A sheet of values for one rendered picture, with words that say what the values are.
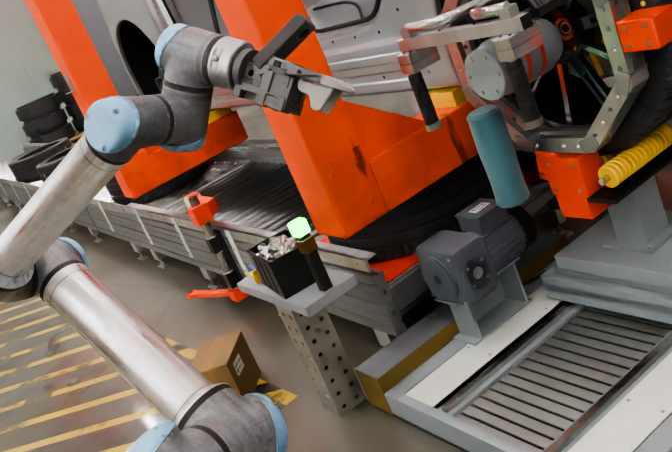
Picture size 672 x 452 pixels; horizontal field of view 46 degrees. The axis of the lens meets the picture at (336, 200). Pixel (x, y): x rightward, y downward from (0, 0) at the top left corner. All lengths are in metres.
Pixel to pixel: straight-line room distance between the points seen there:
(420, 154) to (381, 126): 0.15
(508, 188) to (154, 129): 1.00
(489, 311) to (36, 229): 1.40
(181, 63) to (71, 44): 2.47
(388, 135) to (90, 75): 1.97
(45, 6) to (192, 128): 2.49
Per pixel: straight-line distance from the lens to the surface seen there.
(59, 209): 1.51
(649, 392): 1.98
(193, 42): 1.41
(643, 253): 2.22
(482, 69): 1.87
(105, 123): 1.35
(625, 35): 1.77
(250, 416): 1.55
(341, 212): 2.14
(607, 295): 2.24
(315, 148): 2.09
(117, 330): 1.68
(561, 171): 2.05
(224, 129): 4.08
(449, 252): 2.13
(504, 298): 2.49
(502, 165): 2.02
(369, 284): 2.39
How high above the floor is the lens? 1.25
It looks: 17 degrees down
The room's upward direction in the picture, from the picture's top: 23 degrees counter-clockwise
